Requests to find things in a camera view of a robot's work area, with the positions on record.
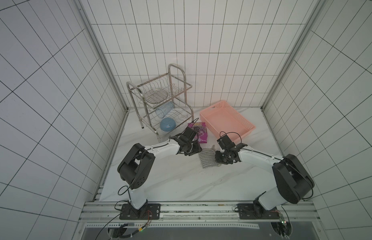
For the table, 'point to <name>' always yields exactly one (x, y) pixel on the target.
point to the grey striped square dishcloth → (207, 157)
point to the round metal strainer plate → (156, 95)
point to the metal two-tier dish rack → (161, 104)
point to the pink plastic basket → (223, 119)
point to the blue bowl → (167, 124)
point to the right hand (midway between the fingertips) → (212, 160)
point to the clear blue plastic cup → (162, 111)
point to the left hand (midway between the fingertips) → (198, 152)
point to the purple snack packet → (201, 135)
